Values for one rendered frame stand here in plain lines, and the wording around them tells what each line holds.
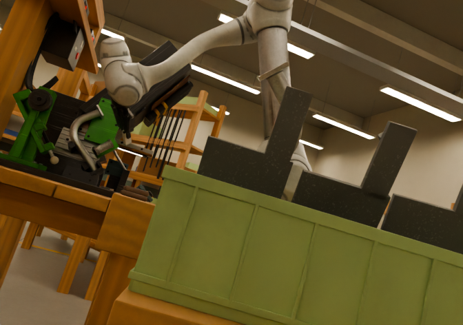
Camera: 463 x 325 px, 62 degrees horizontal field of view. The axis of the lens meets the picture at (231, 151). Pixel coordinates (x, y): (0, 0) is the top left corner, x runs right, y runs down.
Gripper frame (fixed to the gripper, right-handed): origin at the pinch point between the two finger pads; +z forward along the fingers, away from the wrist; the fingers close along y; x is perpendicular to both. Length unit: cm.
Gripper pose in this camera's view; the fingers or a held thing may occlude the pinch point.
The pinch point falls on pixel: (127, 136)
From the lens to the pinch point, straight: 162.5
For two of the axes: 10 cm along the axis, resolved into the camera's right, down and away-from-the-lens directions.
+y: -7.5, -4.4, 4.9
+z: -0.5, 7.8, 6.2
